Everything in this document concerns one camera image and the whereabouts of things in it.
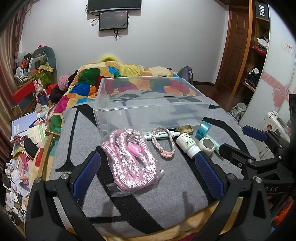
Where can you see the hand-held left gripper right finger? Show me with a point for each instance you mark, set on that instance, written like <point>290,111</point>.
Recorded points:
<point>208,176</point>

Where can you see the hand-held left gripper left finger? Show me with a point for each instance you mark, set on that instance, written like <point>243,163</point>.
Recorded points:
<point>86,172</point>

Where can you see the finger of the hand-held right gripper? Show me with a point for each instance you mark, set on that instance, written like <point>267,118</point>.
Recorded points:
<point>233,154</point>
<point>254,134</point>

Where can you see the white tape roll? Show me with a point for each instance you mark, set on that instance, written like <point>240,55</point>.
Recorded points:
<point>205,150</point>

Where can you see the white suitcase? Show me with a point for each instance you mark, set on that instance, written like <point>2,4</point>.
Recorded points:
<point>270,122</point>

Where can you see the white bag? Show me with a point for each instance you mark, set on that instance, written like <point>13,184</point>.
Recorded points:
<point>238,111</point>

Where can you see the grey black patterned blanket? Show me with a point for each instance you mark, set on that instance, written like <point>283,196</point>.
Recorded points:
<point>76,139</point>

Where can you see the white pill bottle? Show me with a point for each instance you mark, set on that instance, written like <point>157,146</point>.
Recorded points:
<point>187,144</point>

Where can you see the blue tape roll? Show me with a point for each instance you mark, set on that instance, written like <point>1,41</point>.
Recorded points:
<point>202,132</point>

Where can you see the small brown block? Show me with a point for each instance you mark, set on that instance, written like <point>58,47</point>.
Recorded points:
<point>185,129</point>

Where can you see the white ointment tube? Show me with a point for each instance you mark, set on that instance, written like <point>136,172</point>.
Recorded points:
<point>165,133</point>

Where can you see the white heart print sliding door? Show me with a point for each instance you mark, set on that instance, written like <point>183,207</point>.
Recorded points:
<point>275,76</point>

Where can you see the pile of papers and clutter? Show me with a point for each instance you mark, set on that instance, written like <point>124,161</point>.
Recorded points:
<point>16,180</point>

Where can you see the wooden wardrobe shelves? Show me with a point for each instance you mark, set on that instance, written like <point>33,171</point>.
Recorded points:
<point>259,58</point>

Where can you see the blue notebook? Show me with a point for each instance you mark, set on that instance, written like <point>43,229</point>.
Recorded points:
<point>22,124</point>

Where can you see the brown wooden door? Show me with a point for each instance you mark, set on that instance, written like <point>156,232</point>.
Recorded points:
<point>235,51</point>

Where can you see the clear plastic storage box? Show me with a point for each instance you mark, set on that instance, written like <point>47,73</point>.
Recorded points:
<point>150,111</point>

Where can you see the dark purple bag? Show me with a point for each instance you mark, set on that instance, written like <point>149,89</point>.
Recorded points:
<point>185,74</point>

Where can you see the colourful patchwork blanket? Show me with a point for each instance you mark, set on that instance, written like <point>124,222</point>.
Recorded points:
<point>85,78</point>

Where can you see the pink knit hat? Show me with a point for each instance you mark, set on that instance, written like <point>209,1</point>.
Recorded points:
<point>64,81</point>

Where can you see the pink rabbit toy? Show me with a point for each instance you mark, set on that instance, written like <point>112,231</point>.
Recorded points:
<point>41,89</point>

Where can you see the red box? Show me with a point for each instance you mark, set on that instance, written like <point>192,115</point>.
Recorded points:
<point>23,91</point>

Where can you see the yellow pillow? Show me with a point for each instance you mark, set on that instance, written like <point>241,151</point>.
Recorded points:
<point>108,58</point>

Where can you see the brown curtain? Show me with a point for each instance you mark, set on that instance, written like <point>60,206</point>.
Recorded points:
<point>7,81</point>

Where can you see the grey neck pillow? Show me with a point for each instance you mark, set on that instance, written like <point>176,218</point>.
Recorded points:
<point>49,54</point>

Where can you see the black printed box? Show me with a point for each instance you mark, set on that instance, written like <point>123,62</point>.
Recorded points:
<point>262,11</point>

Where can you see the wooden bed frame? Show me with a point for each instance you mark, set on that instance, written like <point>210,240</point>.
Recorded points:
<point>46,155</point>

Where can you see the small wall screen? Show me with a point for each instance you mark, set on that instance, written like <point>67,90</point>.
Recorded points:
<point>113,20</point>

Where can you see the wall television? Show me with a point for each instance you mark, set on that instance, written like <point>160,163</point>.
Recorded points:
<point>114,5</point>

